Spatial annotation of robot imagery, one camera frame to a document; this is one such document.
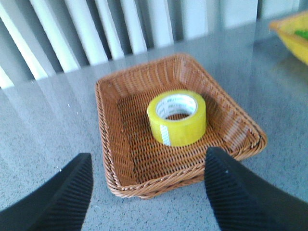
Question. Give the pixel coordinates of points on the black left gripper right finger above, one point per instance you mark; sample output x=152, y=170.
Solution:
x=242, y=201

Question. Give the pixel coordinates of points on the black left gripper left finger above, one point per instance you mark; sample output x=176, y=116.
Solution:
x=60, y=204

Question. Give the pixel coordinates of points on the yellow tape roll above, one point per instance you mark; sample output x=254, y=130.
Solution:
x=177, y=117

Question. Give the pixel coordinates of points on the brown wicker basket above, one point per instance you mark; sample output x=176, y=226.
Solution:
x=135, y=163

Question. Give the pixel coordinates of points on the grey pleated curtain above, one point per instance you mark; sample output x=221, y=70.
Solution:
x=41, y=38

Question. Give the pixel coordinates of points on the yellow wicker tray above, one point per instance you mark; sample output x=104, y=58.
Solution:
x=286, y=28

